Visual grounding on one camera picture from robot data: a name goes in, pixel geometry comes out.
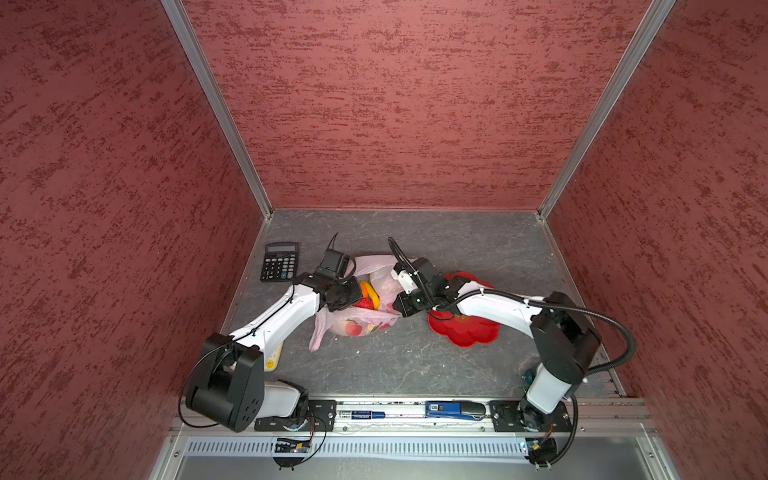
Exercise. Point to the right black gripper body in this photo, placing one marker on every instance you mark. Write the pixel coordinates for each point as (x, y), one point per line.
(416, 301)

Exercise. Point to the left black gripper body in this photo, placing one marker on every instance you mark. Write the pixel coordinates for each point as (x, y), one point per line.
(346, 293)

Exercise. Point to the fake red apple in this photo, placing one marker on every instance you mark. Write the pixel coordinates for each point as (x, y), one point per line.
(366, 303)

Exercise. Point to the pink plastic bag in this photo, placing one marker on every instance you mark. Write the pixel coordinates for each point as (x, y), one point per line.
(358, 322)

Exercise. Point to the red flower-shaped plastic bowl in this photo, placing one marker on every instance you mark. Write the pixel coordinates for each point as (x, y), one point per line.
(461, 330)

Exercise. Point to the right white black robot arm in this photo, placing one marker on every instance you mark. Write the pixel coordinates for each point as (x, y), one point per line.
(563, 333)

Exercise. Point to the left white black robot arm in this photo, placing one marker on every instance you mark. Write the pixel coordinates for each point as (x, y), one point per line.
(227, 384)

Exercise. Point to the fake yellow banana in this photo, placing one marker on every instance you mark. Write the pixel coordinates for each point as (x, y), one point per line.
(369, 292)

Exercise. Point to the black calculator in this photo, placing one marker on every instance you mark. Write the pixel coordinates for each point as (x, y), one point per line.
(280, 262)

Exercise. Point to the cream yellow calculator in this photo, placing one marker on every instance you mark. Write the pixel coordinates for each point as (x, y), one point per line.
(272, 361)

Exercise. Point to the blue marker pen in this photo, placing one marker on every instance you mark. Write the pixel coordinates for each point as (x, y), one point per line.
(360, 415)

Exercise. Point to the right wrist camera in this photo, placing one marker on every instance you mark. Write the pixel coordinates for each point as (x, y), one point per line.
(405, 279)

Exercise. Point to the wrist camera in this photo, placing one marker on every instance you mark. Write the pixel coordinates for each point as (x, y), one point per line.
(405, 279)
(334, 265)

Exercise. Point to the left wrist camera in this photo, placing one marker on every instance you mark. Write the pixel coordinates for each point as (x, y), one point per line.
(334, 265)

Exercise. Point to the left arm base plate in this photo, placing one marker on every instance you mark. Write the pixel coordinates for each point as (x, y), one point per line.
(316, 415)

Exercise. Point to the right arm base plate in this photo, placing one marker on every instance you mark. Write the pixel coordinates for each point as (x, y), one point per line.
(509, 416)

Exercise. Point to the perforated metal front rail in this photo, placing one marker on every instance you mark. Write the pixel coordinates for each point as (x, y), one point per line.
(499, 450)

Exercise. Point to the right aluminium corner post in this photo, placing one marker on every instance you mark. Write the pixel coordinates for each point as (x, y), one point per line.
(646, 31)

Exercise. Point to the aluminium corner post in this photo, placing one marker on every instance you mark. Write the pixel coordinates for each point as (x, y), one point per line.
(646, 31)
(184, 31)

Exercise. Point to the left aluminium corner post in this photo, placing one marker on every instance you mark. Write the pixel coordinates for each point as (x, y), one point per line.
(184, 31)

